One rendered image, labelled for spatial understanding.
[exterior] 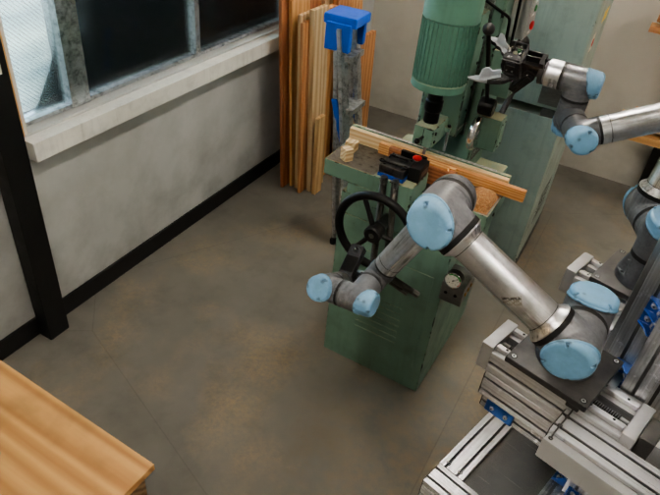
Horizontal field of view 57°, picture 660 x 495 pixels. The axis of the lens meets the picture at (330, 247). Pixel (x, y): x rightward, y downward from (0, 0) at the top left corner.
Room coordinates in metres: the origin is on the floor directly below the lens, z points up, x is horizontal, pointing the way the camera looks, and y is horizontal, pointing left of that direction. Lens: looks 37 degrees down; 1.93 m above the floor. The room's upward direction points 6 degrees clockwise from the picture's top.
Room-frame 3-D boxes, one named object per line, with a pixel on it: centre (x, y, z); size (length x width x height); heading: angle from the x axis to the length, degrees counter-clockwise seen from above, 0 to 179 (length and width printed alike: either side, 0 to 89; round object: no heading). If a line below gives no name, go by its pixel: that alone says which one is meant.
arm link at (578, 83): (1.64, -0.63, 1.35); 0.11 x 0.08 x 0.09; 64
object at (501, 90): (2.03, -0.52, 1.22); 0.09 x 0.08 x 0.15; 154
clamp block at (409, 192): (1.73, -0.20, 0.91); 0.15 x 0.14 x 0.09; 64
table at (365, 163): (1.81, -0.24, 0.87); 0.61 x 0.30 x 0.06; 64
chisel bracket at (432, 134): (1.92, -0.30, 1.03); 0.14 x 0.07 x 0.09; 154
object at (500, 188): (1.86, -0.38, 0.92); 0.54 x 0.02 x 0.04; 64
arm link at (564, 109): (1.62, -0.63, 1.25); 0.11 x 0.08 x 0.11; 178
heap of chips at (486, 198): (1.72, -0.47, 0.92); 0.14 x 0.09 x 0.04; 154
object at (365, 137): (1.92, -0.30, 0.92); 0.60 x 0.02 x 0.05; 64
